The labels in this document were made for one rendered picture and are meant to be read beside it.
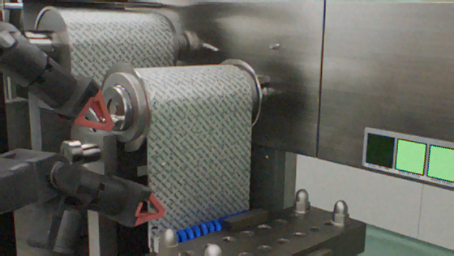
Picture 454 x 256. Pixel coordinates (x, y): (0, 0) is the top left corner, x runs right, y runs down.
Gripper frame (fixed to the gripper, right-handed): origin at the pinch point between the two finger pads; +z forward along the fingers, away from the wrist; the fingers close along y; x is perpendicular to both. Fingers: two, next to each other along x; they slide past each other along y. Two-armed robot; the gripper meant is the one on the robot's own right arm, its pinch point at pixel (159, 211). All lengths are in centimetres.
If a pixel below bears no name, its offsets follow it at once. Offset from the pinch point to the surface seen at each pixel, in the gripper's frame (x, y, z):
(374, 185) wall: 51, -118, 269
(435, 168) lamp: 22.2, 34.6, 21.8
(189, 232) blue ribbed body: -1.8, 3.1, 5.4
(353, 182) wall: 49, -134, 270
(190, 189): 5.4, 0.3, 4.6
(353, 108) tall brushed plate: 29.0, 17.2, 19.3
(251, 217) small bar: 4.4, 6.4, 15.8
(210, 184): 7.5, 0.3, 8.9
